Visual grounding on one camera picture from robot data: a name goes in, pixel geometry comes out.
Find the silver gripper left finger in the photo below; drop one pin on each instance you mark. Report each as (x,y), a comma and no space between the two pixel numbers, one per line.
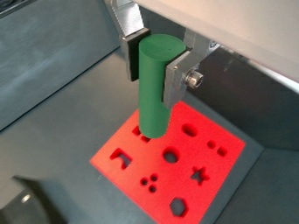
(127,19)

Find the black curved cradle stand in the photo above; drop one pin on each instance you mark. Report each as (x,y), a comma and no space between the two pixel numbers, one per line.
(29,207)

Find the green cylinder peg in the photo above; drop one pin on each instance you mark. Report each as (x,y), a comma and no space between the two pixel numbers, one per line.
(158,49)

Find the red shape sorter block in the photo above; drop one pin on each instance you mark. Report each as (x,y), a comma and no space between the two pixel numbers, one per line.
(172,174)

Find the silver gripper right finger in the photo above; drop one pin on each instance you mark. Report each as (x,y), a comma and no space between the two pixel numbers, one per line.
(182,73)

